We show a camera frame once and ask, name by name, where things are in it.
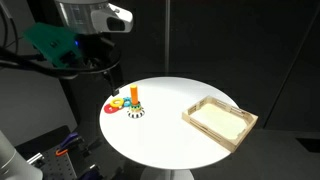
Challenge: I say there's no orange stacker post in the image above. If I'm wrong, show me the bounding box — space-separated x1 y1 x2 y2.
129 84 140 106

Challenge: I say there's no white table pedestal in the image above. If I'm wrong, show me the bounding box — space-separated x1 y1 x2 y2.
139 167 195 180

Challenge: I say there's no black perforated breadboard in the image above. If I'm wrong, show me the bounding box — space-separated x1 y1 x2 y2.
31 142 101 180

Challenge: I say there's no yellow toy ring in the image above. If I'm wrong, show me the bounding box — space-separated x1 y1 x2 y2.
109 97 125 109

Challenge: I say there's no black white striped stacker base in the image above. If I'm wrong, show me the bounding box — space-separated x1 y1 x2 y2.
126 108 146 120

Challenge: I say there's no blue orange clamp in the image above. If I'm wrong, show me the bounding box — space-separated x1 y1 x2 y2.
54 131 84 158

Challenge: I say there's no red toy ring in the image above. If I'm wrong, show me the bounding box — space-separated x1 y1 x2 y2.
103 103 118 115

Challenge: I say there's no grey vertical pole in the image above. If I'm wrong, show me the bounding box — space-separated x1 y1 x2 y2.
164 0 172 76

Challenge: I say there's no thick black cable bundle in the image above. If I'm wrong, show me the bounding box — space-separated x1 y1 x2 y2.
0 46 113 80

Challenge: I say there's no blue dotted toy ring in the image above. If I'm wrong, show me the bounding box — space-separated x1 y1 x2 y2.
122 96 132 108

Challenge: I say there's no green toy ring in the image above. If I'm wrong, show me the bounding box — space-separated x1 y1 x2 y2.
129 103 143 113

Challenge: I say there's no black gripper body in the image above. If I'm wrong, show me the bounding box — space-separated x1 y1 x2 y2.
74 32 123 80

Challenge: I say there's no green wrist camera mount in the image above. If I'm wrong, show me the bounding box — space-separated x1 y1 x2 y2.
23 22 83 68

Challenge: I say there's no wooden tray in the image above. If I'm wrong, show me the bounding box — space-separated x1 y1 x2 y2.
181 95 259 153

